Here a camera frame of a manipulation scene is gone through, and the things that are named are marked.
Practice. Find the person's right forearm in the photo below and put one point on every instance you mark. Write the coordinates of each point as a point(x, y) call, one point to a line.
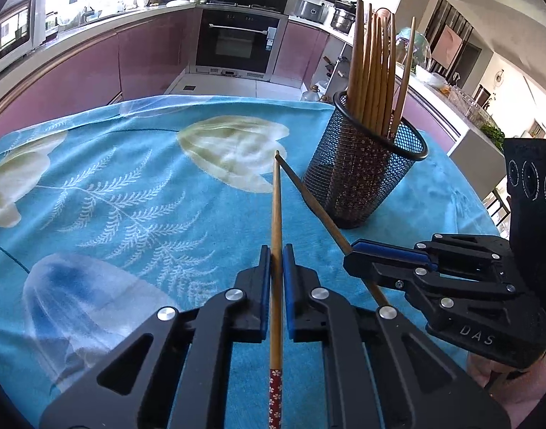
point(537, 393)

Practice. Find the black built-in oven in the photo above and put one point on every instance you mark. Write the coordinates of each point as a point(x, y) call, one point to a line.
point(237, 40)

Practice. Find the blue floral blanket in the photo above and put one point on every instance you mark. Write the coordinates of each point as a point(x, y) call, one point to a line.
point(121, 187)

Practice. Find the green potted plant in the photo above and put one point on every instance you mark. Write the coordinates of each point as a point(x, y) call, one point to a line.
point(492, 135)

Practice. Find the bunch of bamboo chopsticks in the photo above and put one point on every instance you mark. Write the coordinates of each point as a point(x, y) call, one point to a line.
point(371, 76)

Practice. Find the clear plastic bottle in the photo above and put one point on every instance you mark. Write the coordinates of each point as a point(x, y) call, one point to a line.
point(312, 94)

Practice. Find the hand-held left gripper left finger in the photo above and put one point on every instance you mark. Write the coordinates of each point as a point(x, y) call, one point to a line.
point(266, 297)

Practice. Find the glass dome cover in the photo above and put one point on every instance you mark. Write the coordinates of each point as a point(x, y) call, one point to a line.
point(416, 47)

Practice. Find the silver microwave oven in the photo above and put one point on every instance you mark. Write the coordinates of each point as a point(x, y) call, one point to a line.
point(9, 31)

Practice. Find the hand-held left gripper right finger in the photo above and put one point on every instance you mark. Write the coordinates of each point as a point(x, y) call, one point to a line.
point(290, 297)

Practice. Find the person's right hand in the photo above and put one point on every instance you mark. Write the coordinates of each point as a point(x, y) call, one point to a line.
point(487, 373)

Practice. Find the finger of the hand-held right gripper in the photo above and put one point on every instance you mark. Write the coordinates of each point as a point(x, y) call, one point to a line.
point(389, 250)
point(380, 270)

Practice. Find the white counter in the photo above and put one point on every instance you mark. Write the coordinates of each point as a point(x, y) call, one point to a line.
point(470, 152)

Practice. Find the purple kitchen cabinets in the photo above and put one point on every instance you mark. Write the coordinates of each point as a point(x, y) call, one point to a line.
point(300, 49)
point(98, 67)

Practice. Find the silver stock pot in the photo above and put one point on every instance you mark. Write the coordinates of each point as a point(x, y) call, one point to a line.
point(342, 20)

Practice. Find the white storage shelf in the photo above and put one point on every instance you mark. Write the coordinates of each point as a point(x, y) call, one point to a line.
point(338, 65)

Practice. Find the black mesh utensil holder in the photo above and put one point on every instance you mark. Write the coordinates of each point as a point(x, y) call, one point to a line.
point(344, 178)

